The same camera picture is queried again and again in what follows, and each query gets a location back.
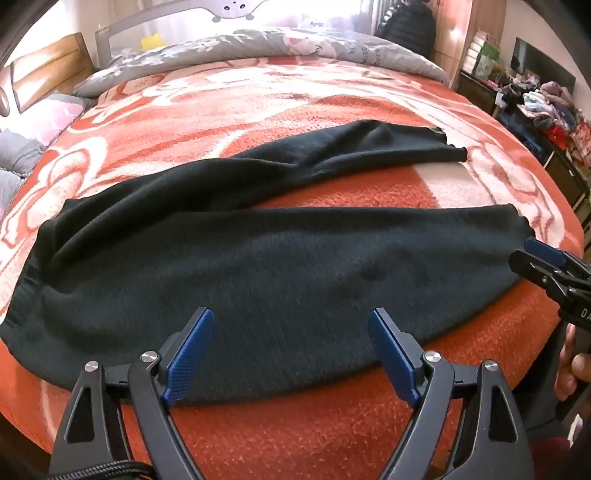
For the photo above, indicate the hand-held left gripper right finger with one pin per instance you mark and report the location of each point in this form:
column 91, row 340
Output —
column 390, row 355

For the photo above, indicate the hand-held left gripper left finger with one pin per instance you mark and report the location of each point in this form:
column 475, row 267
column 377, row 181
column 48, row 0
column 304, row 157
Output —
column 189, row 355

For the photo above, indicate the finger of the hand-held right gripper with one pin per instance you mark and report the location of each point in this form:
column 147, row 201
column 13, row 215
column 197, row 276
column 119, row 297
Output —
column 545, row 251
column 531, row 267

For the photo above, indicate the black pants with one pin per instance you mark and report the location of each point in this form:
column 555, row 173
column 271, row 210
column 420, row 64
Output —
column 277, row 258

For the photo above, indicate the person's right hand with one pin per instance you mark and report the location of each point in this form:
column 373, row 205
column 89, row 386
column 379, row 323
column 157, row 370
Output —
column 565, row 369

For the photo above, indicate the orange floral blanket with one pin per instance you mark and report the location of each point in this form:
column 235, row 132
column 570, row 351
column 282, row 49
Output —
column 323, row 438

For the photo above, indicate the dark cabinet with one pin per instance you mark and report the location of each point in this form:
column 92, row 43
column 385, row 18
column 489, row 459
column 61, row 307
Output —
column 526, row 134

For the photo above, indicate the pile of clothes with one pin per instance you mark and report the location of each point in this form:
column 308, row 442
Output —
column 549, row 104

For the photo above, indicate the black flat screen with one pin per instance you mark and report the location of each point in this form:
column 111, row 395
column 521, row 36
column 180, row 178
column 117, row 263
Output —
column 540, row 62

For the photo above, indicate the stack of green white boxes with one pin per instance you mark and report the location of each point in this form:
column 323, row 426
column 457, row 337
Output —
column 482, row 53

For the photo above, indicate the wooden wardrobe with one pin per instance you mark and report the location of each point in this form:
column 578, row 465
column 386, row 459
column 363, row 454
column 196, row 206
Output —
column 461, row 18

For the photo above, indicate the purple and grey quilted pillow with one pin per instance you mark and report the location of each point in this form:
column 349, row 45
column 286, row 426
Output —
column 16, row 161
column 55, row 117

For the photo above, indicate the black hanging jacket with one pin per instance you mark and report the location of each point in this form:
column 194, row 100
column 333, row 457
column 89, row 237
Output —
column 408, row 27

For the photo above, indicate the grey floral quilt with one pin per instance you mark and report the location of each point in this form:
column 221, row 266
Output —
column 231, row 46

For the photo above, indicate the yellow toy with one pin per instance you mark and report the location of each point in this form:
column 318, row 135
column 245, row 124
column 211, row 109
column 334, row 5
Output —
column 153, row 42

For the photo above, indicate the wooden headboard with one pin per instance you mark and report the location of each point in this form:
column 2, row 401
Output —
column 46, row 64

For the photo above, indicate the grey bed guard rail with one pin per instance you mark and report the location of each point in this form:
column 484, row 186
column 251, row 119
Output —
column 106, row 41

